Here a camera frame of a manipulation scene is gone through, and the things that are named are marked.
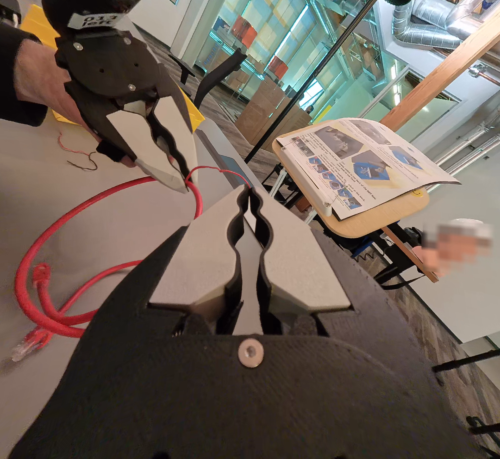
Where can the cardboard box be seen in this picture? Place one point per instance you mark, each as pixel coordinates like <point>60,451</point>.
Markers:
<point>265,107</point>

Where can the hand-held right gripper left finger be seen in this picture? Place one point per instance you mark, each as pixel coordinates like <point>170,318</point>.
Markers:
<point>191,267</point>

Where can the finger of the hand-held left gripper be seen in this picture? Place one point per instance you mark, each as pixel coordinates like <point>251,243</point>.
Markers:
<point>136,134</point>
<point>177,123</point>

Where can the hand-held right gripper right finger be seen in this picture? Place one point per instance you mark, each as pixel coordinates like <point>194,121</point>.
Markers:
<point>308,271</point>

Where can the wooden beam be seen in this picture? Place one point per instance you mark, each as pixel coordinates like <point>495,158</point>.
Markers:
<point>449,68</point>

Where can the yellow plastic bin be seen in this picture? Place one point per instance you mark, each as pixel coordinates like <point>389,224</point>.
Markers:
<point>39,25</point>

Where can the printed instruction sheet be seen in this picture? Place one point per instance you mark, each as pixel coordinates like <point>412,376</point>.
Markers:
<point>371,154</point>

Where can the silver ventilation duct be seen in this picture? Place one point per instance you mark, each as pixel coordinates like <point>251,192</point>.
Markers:
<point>429,37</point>

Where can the silver metal pipes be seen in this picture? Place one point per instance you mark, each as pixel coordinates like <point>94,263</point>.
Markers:
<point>468,142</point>

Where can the black office chair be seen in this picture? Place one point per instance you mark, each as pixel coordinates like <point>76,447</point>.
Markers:
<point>218,72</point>

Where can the wooden easel leg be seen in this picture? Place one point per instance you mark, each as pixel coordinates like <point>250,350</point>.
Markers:
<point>414,255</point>

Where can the instruction sheet on wooden stand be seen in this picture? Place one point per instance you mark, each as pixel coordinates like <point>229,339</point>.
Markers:
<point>371,220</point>

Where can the orange box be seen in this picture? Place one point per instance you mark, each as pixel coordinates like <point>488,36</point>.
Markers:
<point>245,31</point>
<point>279,66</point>

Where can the black pole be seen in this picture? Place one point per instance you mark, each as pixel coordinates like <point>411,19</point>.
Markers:
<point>332,48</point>

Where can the person's left forearm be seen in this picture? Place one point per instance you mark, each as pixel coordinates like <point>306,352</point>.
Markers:
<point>19,76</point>

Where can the person's left hand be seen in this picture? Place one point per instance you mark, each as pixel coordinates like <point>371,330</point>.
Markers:
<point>43,76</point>

